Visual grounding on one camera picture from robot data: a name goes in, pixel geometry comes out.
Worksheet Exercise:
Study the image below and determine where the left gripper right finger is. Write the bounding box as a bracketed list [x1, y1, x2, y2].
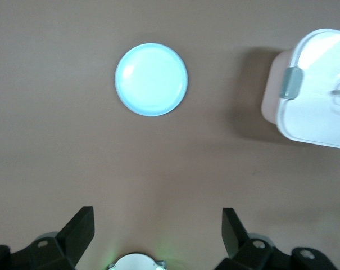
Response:
[216, 207, 336, 270]

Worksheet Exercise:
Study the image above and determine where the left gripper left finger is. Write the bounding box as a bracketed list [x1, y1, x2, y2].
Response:
[0, 206, 95, 270]

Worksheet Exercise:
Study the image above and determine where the white lidded pink box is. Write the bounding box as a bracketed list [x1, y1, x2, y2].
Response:
[260, 28, 340, 150]

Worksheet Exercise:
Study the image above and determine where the brown table mat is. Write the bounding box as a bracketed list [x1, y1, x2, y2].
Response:
[0, 0, 340, 270]

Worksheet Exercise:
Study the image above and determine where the light blue round plate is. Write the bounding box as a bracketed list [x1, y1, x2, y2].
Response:
[114, 42, 189, 118]

